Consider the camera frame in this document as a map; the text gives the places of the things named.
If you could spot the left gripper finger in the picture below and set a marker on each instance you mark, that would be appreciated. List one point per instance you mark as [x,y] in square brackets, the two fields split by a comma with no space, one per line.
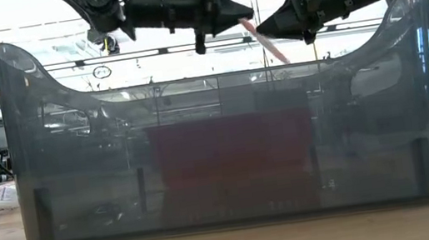
[233,12]

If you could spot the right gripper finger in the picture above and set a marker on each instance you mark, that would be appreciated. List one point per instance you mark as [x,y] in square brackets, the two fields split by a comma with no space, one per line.
[280,22]

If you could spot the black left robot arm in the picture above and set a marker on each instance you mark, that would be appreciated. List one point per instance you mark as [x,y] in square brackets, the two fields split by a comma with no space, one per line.
[97,2]

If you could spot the black hanging device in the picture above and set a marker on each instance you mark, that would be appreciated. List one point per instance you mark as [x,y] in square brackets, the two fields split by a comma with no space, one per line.
[111,46]

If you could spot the grey transparent plastic bin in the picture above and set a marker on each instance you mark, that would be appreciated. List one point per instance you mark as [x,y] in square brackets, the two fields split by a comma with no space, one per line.
[32,141]

